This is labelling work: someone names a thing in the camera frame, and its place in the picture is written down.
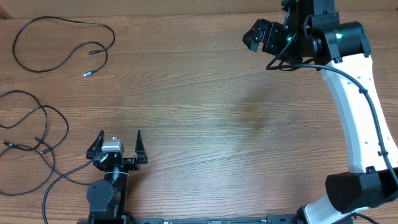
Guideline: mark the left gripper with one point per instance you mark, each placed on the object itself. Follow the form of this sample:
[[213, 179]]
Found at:
[[133, 163]]

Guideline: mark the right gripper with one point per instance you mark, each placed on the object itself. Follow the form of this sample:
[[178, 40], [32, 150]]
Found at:
[[271, 33]]

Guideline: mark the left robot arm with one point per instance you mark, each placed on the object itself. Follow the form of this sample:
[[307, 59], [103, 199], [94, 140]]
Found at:
[[107, 196]]

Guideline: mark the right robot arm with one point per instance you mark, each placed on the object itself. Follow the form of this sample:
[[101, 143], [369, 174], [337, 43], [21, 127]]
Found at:
[[312, 36]]

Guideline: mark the cardboard backdrop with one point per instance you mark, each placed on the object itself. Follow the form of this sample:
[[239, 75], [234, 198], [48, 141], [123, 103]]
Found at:
[[25, 9]]

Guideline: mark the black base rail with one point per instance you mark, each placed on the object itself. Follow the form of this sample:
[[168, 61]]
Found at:
[[214, 221]]

